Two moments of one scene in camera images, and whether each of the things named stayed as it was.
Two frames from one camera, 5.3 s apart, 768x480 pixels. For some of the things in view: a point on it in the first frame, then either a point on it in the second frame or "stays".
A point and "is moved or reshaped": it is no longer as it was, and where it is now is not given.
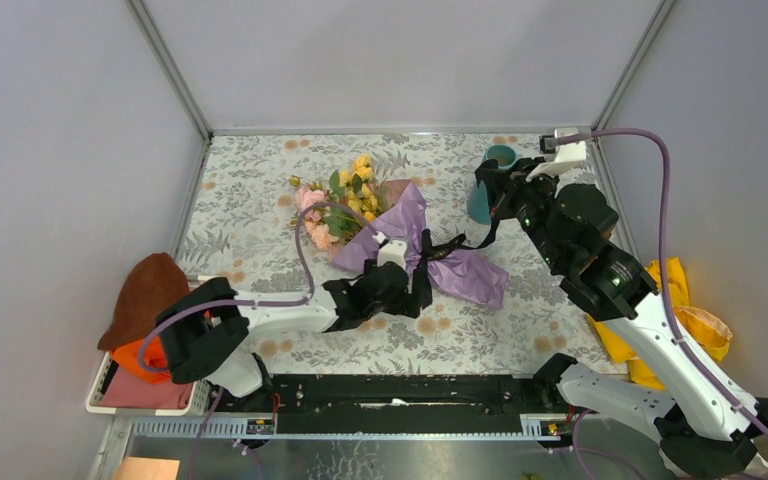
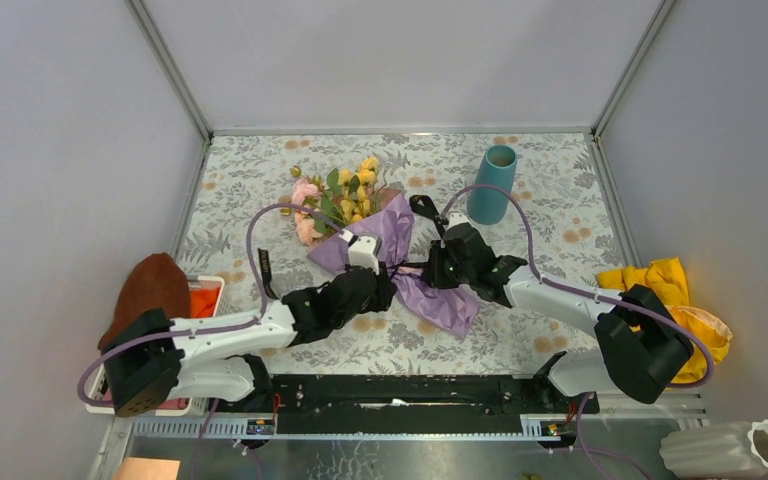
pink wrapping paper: x=393 y=190 is moved or reshaped
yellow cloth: x=709 y=331 stays
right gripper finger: x=499 y=185 to x=428 y=209
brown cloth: x=154 y=284 stays
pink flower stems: x=319 y=233 is moved or reshaped
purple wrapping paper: x=399 y=217 is moved or reshaped
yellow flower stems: x=356 y=183 is moved or reshaped
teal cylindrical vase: x=478 y=204 stays
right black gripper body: x=532 y=200 to x=445 y=273
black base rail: x=399 y=403 stays
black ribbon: x=423 y=272 to x=265 y=265
